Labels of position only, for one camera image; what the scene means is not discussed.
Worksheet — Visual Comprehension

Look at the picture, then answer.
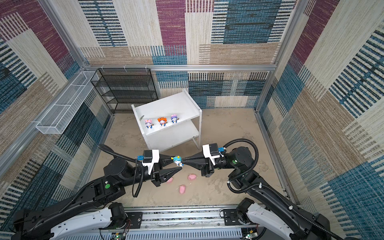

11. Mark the pink-haired doll figure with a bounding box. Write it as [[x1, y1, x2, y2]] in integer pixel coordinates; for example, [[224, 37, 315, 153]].
[[145, 119, 154, 129]]

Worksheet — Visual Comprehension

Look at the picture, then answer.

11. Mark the black wire mesh shelf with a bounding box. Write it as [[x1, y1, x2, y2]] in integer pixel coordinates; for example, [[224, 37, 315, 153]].
[[91, 68, 159, 114]]

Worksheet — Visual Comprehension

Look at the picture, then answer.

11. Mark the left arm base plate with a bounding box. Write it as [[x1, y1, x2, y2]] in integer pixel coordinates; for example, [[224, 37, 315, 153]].
[[120, 212, 144, 230]]

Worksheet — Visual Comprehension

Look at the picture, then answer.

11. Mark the white two-tier shelf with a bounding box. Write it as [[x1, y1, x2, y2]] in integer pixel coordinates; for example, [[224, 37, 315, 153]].
[[132, 89, 203, 152]]

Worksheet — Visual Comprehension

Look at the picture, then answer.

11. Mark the teal penguin toy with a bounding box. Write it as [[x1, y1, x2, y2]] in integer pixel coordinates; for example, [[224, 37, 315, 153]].
[[171, 156, 184, 167]]

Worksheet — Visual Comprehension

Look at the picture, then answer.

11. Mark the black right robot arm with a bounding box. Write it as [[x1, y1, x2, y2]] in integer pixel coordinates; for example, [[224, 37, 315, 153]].
[[181, 139, 341, 240]]

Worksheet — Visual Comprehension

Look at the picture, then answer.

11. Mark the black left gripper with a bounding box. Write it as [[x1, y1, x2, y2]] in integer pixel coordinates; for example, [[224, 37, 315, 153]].
[[120, 155, 180, 189]]

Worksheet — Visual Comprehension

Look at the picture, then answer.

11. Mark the purple penguin toy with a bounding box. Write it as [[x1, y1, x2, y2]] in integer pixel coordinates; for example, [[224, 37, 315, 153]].
[[171, 114, 179, 124]]

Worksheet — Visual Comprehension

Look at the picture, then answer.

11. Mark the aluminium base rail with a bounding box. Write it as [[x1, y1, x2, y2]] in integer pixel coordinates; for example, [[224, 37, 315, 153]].
[[59, 206, 267, 240]]

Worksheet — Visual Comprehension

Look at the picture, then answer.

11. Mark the orange-haired doll figure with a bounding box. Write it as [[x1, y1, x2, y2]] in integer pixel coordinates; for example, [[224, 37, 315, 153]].
[[158, 117, 168, 127]]

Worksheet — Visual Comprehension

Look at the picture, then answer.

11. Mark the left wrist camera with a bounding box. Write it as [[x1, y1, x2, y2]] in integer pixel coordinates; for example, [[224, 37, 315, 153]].
[[137, 150, 160, 175]]

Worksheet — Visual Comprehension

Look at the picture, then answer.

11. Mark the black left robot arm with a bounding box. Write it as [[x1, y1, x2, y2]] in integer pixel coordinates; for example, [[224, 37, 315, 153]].
[[11, 144, 182, 240]]

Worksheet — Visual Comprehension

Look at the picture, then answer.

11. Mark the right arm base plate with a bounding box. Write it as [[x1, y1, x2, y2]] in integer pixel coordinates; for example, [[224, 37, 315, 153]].
[[219, 209, 256, 226]]

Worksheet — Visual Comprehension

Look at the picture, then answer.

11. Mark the white wire wall basket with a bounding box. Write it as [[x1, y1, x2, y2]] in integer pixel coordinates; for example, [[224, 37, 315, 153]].
[[36, 71, 95, 135]]

